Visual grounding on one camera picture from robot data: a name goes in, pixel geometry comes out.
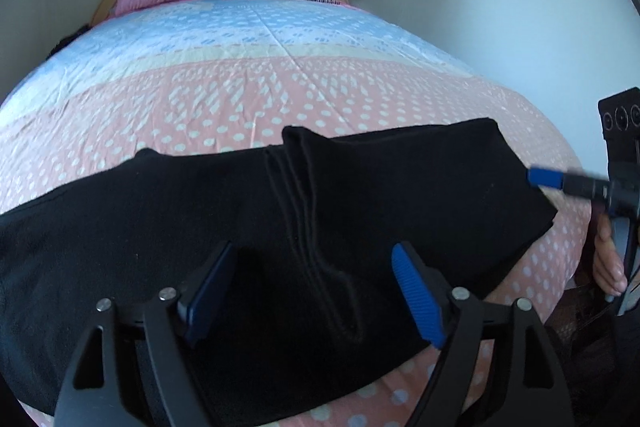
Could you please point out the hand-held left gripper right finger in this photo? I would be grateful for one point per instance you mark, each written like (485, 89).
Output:
(417, 297)

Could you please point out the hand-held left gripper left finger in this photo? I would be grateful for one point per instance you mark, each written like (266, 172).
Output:
(207, 297)

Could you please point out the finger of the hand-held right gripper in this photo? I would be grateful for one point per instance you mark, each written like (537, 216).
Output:
(545, 177)

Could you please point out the black pants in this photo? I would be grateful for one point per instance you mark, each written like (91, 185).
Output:
(350, 207)

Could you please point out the person's right hand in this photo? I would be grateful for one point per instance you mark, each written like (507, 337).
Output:
(607, 257)

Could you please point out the dark maroon cloth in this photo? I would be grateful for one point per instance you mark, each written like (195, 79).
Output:
(595, 357)

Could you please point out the bed with polka dot sheet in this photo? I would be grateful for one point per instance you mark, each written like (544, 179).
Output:
(300, 82)

